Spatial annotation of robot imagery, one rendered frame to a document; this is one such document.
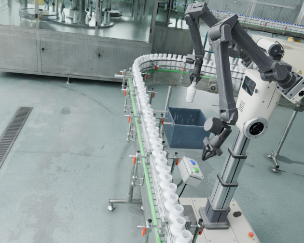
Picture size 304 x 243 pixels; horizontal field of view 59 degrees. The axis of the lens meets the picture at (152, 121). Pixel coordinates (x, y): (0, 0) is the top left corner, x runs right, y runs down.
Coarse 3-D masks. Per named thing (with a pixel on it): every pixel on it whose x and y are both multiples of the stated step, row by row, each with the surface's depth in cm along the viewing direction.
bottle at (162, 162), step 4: (160, 160) 130; (164, 160) 130; (160, 164) 128; (164, 164) 128; (156, 168) 129; (160, 168) 128; (156, 172) 130; (160, 172) 128; (156, 180) 131; (152, 184) 135; (156, 184) 132
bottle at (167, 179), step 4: (164, 176) 118; (168, 176) 120; (164, 180) 118; (168, 180) 117; (160, 184) 120; (164, 184) 118; (168, 184) 118; (160, 188) 120; (164, 188) 118; (160, 200) 122; (160, 204) 123
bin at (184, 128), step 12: (168, 108) 234; (180, 108) 236; (192, 108) 238; (168, 120) 227; (180, 120) 242; (192, 120) 244; (204, 120) 229; (168, 132) 224; (180, 132) 212; (192, 132) 213; (204, 132) 215; (168, 144) 222; (180, 144) 217; (192, 144) 219
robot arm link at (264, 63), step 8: (232, 16) 118; (216, 24) 121; (224, 24) 116; (232, 24) 118; (208, 32) 122; (216, 32) 117; (232, 32) 122; (240, 32) 122; (240, 40) 124; (248, 40) 124; (248, 48) 126; (256, 48) 127; (256, 56) 128; (264, 56) 130; (256, 64) 133; (264, 64) 130; (272, 64) 130; (280, 72) 131; (264, 80) 138
